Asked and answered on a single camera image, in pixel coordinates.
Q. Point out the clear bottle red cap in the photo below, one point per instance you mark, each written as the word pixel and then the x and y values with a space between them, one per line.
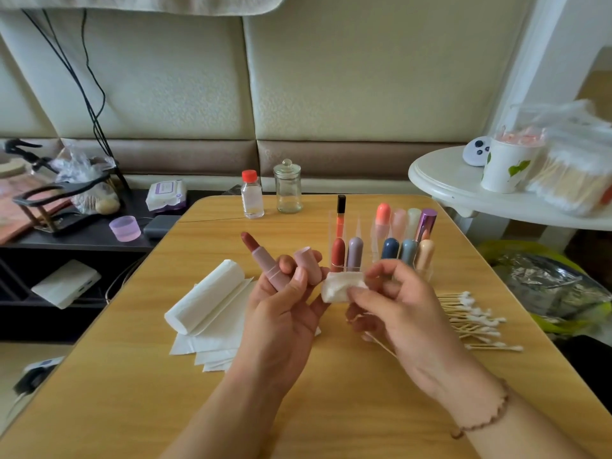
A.
pixel 252 198

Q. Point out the beige padded backrest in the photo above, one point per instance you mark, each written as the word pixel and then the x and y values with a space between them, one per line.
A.
pixel 382 67

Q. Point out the small purple plastic cup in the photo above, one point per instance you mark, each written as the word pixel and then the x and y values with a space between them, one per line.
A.
pixel 125 229

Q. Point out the person's left forearm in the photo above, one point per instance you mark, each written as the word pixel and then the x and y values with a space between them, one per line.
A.
pixel 234 430

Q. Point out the person's right hand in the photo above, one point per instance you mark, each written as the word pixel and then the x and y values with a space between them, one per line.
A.
pixel 416 325

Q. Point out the person's right forearm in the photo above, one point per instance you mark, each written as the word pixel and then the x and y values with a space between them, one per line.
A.
pixel 540 425

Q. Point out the clear acrylic lipstick organizer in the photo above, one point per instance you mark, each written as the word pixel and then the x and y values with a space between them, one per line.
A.
pixel 402 245

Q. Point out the pile of cotton swabs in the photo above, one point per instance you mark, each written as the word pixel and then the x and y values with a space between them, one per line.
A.
pixel 478 320

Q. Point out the red lipstick mauve tube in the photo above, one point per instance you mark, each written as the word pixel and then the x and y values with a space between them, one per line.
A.
pixel 355 255

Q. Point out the white mug green leaf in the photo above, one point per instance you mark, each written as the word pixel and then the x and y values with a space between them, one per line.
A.
pixel 507 167

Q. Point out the yellow-green bin with bag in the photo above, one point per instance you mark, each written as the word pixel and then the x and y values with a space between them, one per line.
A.
pixel 555 291

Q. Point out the crumpled clear plastic bag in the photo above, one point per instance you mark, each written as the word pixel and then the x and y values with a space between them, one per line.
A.
pixel 81 165

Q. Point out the wet wipes pack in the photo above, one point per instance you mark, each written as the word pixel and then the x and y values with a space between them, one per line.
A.
pixel 166 196

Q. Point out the dusty pink lipstick cap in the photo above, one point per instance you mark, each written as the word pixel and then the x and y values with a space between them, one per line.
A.
pixel 309 265

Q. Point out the person's left hand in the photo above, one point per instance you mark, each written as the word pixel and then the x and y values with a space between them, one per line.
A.
pixel 277 330

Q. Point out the pink tray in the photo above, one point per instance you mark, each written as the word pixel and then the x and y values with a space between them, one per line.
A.
pixel 19 217

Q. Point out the black clip tool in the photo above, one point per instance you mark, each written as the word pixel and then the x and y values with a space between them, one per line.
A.
pixel 21 148

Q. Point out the white panda figure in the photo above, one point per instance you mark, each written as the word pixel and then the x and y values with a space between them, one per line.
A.
pixel 477 152

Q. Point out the white tissue sheet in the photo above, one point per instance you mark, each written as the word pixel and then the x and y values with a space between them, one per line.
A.
pixel 342 287

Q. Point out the black low shelf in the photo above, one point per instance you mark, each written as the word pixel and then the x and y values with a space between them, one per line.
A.
pixel 86 245

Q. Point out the glass jar with lid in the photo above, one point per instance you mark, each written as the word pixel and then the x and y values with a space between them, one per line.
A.
pixel 288 189

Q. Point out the jar with wooden lid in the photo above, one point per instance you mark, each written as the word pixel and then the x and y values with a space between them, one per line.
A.
pixel 11 168

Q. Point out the stack of white tissues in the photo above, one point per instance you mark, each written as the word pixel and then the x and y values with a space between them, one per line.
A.
pixel 206 330

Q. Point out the white round side table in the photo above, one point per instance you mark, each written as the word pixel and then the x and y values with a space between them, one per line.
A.
pixel 449 181

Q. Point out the white power bank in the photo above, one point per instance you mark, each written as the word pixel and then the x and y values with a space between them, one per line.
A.
pixel 66 284

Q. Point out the red lipstick dusty pink tube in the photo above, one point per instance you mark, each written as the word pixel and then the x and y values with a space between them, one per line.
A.
pixel 268 265

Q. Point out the thin wooden cotton swab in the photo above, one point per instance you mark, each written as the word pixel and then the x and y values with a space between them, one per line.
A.
pixel 381 345

